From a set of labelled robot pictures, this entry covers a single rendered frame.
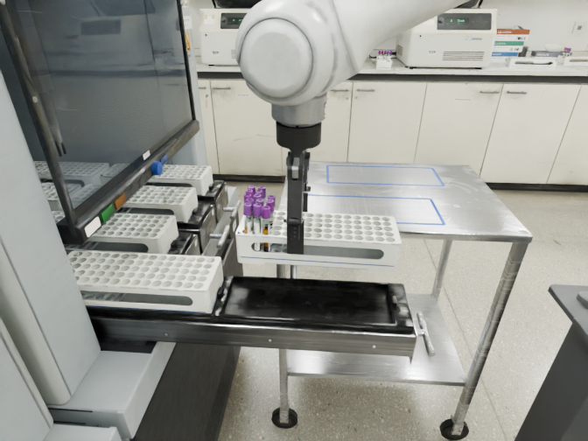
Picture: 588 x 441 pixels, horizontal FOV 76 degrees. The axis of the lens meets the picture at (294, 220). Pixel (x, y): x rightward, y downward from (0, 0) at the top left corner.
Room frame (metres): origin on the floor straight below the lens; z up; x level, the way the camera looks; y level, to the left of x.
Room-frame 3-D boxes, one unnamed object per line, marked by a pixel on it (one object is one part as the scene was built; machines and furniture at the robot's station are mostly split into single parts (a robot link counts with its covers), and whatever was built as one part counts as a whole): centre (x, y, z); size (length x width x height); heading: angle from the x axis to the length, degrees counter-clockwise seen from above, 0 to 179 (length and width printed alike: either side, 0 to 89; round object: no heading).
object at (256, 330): (0.54, 0.11, 0.78); 0.73 x 0.14 x 0.09; 86
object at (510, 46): (3.17, -1.60, 1.01); 0.23 x 0.12 x 0.08; 85
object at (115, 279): (0.55, 0.29, 0.83); 0.30 x 0.10 x 0.06; 86
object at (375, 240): (0.62, -0.05, 0.89); 0.30 x 0.10 x 0.06; 85
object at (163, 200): (0.87, 0.41, 0.83); 0.30 x 0.10 x 0.06; 86
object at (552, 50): (3.09, -1.93, 0.97); 0.24 x 0.12 x 0.13; 75
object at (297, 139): (0.62, -0.01, 1.07); 0.08 x 0.07 x 0.09; 175
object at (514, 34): (3.17, -1.62, 1.10); 0.24 x 0.13 x 0.10; 84
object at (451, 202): (0.99, -0.27, 0.41); 0.67 x 0.46 x 0.82; 86
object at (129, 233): (0.72, 0.42, 0.83); 0.30 x 0.10 x 0.06; 86
